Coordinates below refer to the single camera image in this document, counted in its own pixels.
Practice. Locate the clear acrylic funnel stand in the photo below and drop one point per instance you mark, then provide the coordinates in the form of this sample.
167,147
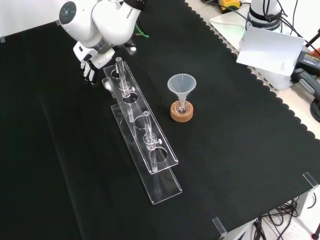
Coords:
162,192

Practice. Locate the black power adapter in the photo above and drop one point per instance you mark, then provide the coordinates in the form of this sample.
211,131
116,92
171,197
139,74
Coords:
308,61

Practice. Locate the translucent plastic funnel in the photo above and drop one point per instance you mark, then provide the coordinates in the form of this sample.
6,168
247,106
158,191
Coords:
181,85

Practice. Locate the small round-bottom glass flask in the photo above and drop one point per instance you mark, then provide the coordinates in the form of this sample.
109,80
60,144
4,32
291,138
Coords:
181,107

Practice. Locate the yellow stop button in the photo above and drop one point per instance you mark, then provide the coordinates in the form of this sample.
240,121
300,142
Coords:
230,4

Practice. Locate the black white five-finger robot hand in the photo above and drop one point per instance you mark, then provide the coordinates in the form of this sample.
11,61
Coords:
90,56

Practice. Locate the black tripod leg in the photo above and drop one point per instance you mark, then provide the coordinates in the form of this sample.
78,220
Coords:
313,38

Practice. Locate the clear glass weighing funnel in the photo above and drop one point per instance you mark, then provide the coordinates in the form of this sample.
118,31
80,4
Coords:
107,86

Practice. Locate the clear acrylic cloth clip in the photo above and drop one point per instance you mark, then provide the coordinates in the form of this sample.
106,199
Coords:
58,22
2,39
219,226
310,181

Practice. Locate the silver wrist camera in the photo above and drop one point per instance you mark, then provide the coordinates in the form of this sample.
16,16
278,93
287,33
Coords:
131,48

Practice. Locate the black bench cloth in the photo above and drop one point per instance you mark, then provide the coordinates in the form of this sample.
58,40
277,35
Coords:
225,150

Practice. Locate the pale white board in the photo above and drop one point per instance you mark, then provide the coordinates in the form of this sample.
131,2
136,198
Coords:
270,52

